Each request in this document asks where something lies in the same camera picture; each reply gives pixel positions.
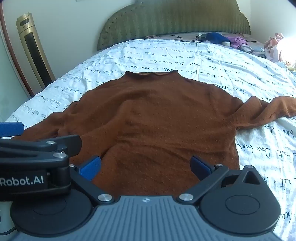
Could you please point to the purple cloth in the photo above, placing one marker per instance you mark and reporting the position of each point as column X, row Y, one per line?
column 238, row 41

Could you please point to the small pink cloth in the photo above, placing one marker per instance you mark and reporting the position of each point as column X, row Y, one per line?
column 152, row 36

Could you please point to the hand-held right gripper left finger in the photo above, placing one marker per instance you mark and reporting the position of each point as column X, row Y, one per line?
column 91, row 165

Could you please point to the white charger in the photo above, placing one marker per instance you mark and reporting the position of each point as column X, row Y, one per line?
column 202, row 36

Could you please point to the green ribbed headboard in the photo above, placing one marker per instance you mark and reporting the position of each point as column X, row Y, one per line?
column 173, row 20

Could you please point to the white script-printed bed sheet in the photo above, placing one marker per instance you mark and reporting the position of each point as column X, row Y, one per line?
column 161, row 58

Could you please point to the brown knit sweater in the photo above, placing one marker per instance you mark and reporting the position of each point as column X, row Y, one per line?
column 150, row 127

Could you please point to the dark blue cloth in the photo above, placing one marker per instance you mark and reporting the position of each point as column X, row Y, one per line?
column 216, row 37

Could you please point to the pink crumpled cloth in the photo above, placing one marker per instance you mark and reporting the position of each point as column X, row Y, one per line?
column 272, row 44

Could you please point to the gold tower air conditioner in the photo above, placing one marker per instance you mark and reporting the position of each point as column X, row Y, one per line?
column 34, row 53

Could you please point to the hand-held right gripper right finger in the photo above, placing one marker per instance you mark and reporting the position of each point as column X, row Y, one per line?
column 200, row 166

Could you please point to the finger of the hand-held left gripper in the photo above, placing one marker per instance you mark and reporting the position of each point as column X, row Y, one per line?
column 11, row 129
column 62, row 144

